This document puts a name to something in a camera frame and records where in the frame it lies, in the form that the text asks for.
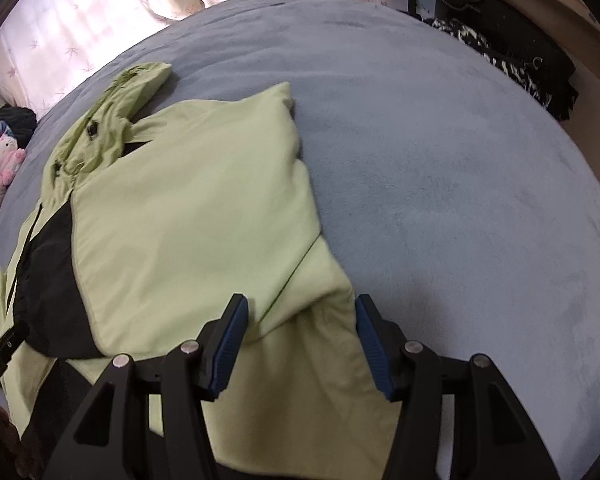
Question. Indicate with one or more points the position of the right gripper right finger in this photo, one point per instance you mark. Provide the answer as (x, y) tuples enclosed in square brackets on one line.
[(381, 349)]

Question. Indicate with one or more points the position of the black white patterned clothes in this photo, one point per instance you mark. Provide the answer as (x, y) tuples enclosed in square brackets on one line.
[(514, 45)]

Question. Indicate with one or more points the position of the black knitted item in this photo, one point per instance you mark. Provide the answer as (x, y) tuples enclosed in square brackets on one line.
[(22, 123)]

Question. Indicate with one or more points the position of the light green black jacket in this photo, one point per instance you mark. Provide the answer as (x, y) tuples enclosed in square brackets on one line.
[(146, 226)]

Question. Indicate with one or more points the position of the pink white cat plush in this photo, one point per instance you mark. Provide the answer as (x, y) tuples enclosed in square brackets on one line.
[(11, 159)]

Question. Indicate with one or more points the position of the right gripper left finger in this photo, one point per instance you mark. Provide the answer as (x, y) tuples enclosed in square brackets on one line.
[(220, 341)]

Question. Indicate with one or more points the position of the grey-blue bed blanket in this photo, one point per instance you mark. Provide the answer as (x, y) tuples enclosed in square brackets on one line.
[(443, 190)]

